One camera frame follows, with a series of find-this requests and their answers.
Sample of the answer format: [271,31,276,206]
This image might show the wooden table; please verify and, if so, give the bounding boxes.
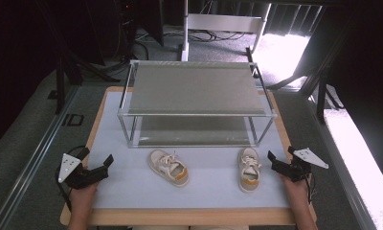
[59,85,318,227]

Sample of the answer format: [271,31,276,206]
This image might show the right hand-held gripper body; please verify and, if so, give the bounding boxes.
[271,146,329,183]

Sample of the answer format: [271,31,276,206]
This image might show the metal frame two-tier shoe rack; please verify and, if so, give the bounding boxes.
[117,59,279,150]

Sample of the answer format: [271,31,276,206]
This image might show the white ledge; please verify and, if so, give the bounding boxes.
[323,108,383,230]

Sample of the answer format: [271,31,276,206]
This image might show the person's right hand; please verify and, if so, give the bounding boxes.
[280,172,311,206]

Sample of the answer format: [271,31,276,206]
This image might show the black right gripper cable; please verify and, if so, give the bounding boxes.
[305,172,318,205]

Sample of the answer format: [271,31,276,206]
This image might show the person's left hand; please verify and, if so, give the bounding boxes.
[68,164,101,209]

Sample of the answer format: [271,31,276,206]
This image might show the black metal stand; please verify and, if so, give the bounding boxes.
[35,0,121,115]
[265,6,346,125]

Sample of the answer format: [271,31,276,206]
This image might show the white table mat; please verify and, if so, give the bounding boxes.
[91,91,291,210]

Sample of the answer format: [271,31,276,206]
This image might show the white metal stand frame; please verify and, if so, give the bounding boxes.
[179,0,273,62]

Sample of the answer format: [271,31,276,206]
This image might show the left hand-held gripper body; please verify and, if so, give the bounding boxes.
[57,146,110,191]

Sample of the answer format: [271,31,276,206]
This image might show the metal floor rail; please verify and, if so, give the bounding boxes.
[0,85,80,230]

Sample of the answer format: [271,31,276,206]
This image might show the beige child's sneaker orange heel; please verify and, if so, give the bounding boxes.
[147,149,191,188]
[237,147,262,194]

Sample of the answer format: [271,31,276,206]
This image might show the black floor cables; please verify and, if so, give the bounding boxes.
[167,28,249,43]

